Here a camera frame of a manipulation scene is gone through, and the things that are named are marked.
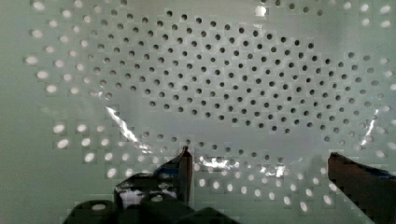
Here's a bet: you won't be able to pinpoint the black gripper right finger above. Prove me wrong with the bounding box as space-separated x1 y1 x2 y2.
328 152 396 224

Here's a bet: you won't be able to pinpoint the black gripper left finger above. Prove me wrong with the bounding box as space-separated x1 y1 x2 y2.
113 146 192 209

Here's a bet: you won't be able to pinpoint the mint green strainer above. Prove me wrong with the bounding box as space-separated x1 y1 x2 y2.
1 0 395 224

